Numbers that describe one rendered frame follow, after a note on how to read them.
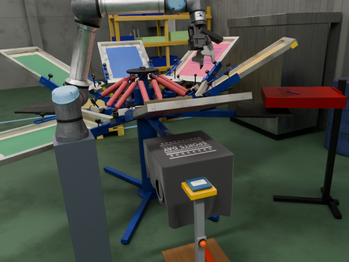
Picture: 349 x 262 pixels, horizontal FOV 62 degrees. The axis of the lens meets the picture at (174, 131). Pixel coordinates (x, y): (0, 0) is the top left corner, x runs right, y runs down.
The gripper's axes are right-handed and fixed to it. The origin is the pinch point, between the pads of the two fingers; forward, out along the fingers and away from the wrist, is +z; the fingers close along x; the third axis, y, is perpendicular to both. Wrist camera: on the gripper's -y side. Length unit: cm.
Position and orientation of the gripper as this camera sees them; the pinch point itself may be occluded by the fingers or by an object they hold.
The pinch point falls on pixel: (207, 66)
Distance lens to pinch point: 140.7
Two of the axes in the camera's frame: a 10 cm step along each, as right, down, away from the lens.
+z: 1.3, 9.9, 0.5
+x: 2.9, 0.1, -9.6
